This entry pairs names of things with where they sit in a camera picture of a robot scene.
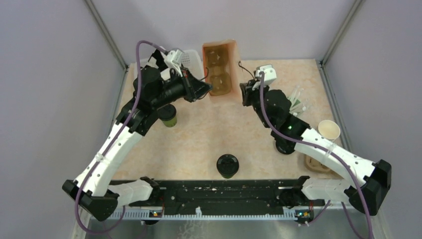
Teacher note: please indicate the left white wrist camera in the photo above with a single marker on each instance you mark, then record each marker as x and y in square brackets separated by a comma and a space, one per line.
[173, 60]

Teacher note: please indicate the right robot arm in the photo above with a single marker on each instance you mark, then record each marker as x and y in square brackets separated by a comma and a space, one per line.
[363, 183]

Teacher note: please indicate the cardboard cup carrier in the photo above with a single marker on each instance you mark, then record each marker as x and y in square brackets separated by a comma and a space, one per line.
[217, 63]
[315, 166]

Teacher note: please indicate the white wrapped straws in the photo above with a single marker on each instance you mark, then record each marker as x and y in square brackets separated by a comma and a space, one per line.
[296, 94]

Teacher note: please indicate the white plastic basket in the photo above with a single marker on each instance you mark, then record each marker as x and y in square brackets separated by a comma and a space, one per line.
[192, 61]

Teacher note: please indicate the green straw holder cup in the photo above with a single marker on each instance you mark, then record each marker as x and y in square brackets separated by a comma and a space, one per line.
[296, 106]

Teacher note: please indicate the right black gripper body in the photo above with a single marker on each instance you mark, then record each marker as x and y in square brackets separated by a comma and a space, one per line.
[252, 96]

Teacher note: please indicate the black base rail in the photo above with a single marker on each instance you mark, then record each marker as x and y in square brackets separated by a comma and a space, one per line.
[279, 199]

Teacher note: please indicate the green paper coffee cup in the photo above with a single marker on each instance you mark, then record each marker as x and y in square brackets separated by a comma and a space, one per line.
[169, 122]

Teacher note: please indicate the black white striped cloth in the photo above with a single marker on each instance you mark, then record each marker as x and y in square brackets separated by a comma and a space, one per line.
[156, 60]

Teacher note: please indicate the black lid on table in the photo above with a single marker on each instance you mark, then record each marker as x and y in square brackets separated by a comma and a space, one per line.
[285, 148]

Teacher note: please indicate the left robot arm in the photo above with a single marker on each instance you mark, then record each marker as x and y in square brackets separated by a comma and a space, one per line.
[92, 189]

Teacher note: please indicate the orange paper bag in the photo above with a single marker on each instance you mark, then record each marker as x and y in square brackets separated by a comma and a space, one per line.
[234, 96]

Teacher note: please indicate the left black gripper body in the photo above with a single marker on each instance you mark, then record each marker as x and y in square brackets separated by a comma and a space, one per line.
[187, 84]

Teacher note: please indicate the stack of paper cups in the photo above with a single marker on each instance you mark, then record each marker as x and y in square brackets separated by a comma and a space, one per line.
[329, 129]

